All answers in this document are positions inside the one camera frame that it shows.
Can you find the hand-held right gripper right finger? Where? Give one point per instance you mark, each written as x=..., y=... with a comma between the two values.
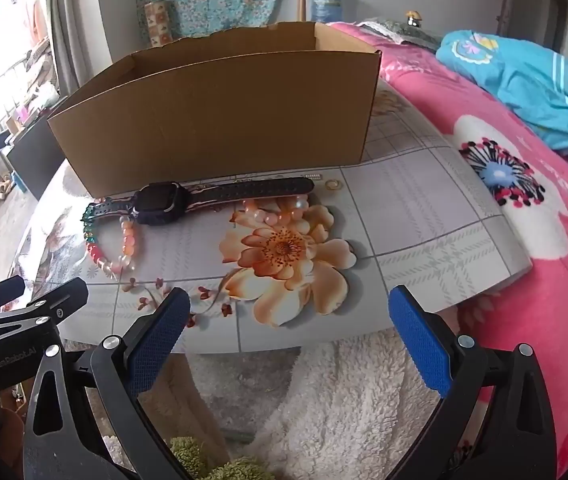
x=419, y=340

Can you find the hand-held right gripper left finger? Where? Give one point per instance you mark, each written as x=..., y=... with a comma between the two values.
x=158, y=340

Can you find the black smartwatch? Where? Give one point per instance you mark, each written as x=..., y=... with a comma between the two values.
x=156, y=200

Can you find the brown cardboard box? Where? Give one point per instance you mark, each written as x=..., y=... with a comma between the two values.
x=213, y=120

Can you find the white fluffy robe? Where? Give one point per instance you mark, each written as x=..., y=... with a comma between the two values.
x=339, y=410

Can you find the green fluffy cloth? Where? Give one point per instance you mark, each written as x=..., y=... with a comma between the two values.
x=188, y=452

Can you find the pink floral blanket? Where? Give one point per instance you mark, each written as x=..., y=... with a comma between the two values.
x=539, y=310

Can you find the black panel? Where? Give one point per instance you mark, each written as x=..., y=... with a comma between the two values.
x=33, y=160

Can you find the grey curtain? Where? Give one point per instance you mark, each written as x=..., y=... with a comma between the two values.
x=78, y=25

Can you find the patterned paper roll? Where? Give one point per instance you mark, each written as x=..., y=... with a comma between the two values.
x=158, y=22

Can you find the grey-green lace cushion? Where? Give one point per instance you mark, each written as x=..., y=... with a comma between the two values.
x=404, y=32

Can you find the small figurine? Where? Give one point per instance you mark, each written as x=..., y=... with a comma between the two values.
x=414, y=19

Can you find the blue water bottle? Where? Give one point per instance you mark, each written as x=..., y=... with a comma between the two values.
x=328, y=5

